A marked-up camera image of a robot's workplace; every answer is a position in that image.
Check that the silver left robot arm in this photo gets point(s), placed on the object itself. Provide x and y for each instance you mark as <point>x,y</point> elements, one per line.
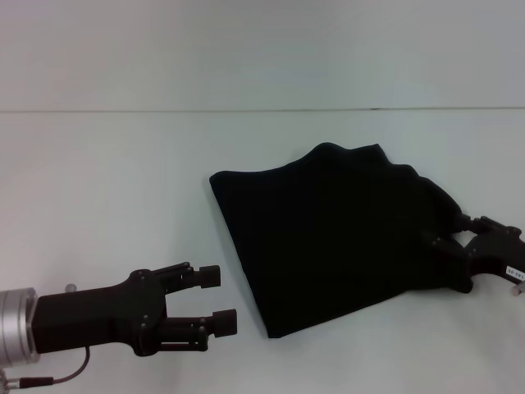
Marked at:
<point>16,326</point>

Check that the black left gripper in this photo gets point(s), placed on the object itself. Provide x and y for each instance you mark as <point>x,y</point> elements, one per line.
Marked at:
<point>102,312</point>

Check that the black t-shirt with FREE print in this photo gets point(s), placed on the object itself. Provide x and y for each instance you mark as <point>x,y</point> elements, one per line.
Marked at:
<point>328,238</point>

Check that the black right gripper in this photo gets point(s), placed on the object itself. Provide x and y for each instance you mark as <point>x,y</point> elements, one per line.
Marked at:
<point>500,258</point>

